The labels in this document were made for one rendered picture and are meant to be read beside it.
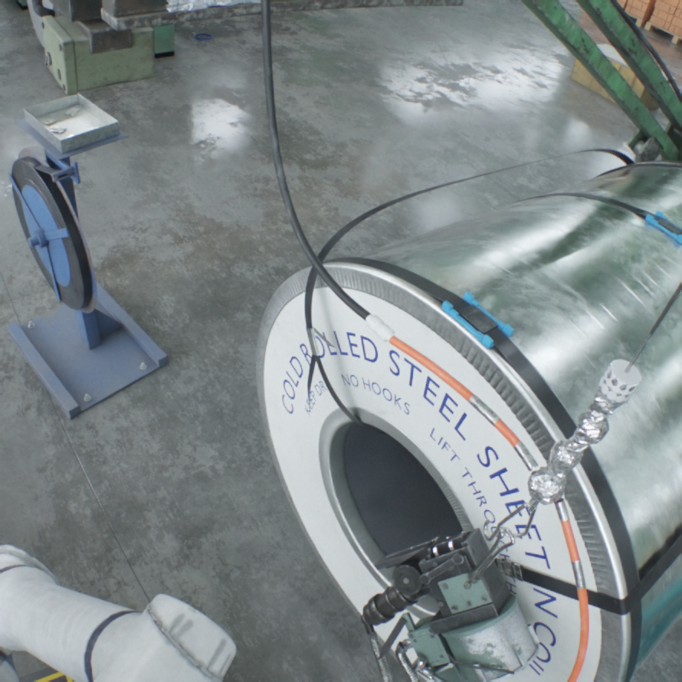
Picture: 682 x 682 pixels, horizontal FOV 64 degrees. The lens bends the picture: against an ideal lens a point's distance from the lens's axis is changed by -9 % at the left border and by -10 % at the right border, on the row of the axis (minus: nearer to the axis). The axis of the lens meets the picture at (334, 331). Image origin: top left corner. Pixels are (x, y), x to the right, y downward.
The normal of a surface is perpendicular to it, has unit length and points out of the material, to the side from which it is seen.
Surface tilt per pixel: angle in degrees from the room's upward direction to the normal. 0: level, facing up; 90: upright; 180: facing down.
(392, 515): 20
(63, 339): 0
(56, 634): 50
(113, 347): 0
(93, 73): 92
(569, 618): 90
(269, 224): 0
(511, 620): 27
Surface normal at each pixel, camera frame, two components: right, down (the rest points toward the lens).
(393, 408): -0.80, 0.33
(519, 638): 0.48, -0.40
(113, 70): 0.57, 0.65
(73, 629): -0.61, -0.65
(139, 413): 0.13, -0.71
